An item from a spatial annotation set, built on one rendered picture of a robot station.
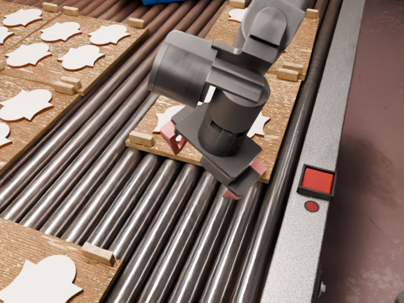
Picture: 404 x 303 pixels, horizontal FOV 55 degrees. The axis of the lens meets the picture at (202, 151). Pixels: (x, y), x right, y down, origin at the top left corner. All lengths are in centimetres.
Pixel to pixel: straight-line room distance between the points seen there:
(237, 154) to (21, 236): 48
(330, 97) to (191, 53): 77
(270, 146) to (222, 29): 60
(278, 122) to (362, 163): 141
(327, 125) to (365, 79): 204
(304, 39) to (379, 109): 150
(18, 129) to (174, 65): 70
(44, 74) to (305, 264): 88
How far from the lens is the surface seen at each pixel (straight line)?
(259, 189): 85
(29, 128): 104
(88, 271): 73
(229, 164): 48
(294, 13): 45
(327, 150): 97
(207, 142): 47
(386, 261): 198
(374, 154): 244
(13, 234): 83
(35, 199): 91
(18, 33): 150
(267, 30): 41
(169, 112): 99
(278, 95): 108
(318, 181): 88
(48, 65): 128
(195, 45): 43
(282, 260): 76
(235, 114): 41
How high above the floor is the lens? 155
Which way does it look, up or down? 44 degrees down
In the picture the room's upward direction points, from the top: straight up
